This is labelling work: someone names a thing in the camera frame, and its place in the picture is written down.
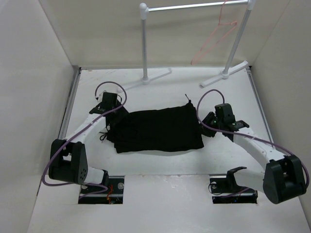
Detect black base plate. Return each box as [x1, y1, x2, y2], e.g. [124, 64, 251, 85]
[208, 176, 258, 204]
[78, 176, 125, 205]

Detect black trousers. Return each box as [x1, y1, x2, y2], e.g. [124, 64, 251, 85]
[104, 100, 204, 153]

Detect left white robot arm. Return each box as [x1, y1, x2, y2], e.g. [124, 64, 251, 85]
[48, 92, 129, 194]

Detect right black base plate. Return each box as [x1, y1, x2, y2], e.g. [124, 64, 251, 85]
[208, 176, 258, 204]

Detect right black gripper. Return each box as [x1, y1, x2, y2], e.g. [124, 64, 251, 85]
[194, 112, 224, 138]

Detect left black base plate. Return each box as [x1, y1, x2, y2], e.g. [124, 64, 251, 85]
[78, 176, 125, 205]

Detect white clothes rack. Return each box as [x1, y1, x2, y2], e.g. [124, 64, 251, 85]
[116, 0, 256, 93]

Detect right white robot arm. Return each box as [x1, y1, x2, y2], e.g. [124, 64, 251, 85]
[201, 103, 310, 204]

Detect pink wire hanger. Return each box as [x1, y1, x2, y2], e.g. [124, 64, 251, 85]
[190, 0, 238, 66]

